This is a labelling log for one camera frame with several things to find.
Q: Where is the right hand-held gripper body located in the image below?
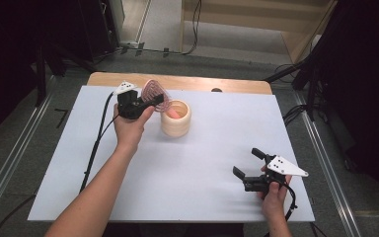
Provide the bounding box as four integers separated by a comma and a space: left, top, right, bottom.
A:
243, 154, 310, 193

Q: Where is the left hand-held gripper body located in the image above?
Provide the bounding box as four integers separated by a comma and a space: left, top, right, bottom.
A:
113, 81, 156, 119

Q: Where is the person's left hand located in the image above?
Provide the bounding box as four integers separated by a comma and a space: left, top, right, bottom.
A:
113, 103, 157, 151

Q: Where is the person's right hand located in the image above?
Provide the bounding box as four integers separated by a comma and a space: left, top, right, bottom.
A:
260, 175, 293, 218

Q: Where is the wooden table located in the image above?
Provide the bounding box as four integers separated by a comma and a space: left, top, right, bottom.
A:
87, 72, 273, 96

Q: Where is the black metal stand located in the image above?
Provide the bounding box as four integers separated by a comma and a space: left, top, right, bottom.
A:
265, 60, 325, 122

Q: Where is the dark cabinet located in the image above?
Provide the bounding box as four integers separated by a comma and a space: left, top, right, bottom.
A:
78, 0, 126, 61

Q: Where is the right hand-held gripper cable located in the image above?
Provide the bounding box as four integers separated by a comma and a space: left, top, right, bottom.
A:
283, 183, 299, 222

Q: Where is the hand-held gripper cable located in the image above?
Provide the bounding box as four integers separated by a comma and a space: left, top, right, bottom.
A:
283, 183, 299, 222
78, 92, 117, 194

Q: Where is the metal floor rail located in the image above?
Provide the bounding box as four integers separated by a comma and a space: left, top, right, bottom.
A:
0, 75, 59, 228
292, 90, 363, 237

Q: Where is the black cable bundle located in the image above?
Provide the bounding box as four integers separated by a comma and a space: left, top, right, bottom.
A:
281, 104, 310, 127

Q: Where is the left hand-held gripper cable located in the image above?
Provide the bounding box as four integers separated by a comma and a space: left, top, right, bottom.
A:
78, 92, 117, 194

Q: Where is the black hanging cable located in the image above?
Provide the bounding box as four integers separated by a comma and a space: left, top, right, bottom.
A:
182, 0, 202, 55

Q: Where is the black floor cable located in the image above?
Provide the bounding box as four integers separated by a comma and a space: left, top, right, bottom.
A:
0, 194, 38, 237

